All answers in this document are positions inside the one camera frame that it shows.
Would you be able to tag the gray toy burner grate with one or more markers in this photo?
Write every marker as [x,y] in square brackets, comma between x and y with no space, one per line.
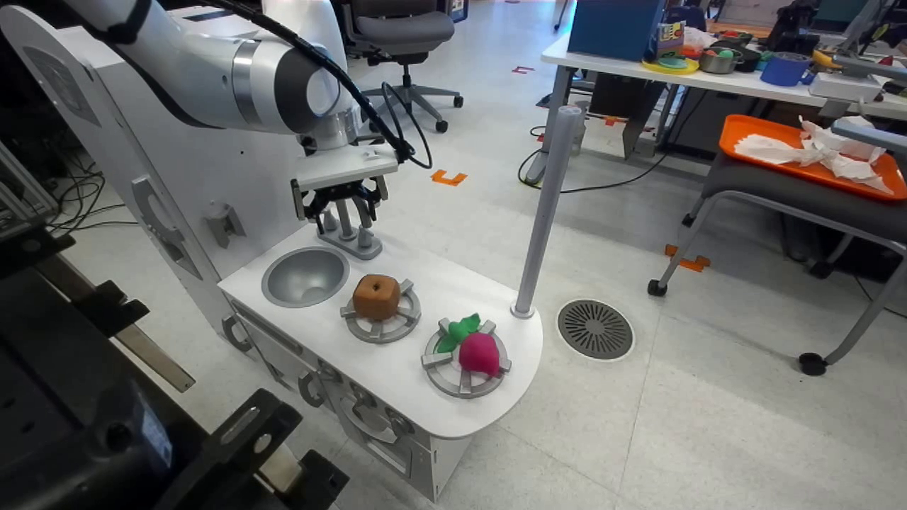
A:
[381,333]
[442,371]

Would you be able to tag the white support pole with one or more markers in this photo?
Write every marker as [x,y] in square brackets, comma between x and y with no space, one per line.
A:
[547,208]

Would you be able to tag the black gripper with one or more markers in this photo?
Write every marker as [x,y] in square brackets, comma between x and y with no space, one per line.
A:
[342,193]

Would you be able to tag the white toy kitchen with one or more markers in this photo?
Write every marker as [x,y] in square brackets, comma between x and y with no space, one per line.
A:
[442,285]

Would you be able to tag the black equipment frame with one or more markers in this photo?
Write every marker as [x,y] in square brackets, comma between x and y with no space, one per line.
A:
[58,415]

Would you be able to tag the gray toy tap faucet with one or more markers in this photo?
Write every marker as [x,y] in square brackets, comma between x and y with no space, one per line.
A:
[352,247]

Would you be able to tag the silver toy sink bowl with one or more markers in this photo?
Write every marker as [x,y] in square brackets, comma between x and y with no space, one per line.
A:
[301,279]

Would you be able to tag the white crumpled cloth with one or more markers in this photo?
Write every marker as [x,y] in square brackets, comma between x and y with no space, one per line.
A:
[832,153]

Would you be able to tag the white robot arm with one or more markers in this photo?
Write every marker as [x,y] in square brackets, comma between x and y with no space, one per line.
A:
[208,67]

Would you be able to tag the black office chair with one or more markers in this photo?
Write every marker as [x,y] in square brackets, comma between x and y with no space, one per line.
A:
[400,29]

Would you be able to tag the blue bowl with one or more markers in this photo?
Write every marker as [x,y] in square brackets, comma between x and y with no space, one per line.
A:
[785,70]

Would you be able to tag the white table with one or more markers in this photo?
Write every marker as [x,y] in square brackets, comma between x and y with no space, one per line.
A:
[604,70]

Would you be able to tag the orange tray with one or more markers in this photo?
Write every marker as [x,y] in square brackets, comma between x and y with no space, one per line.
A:
[754,122]

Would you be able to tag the gray wheeled cart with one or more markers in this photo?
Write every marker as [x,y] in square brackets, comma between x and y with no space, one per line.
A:
[802,206]

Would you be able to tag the blue box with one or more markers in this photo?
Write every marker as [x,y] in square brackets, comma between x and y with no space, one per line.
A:
[614,29]

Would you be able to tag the gray stove knob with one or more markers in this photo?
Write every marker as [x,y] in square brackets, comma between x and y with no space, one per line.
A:
[316,388]
[237,333]

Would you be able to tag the pink toy radish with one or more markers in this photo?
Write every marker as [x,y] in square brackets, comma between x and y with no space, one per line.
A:
[481,356]

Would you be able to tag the brown toy bread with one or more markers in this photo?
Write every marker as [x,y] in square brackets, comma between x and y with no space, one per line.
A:
[376,299]

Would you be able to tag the round metal floor drain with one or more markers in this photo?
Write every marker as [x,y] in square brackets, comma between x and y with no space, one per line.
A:
[595,329]

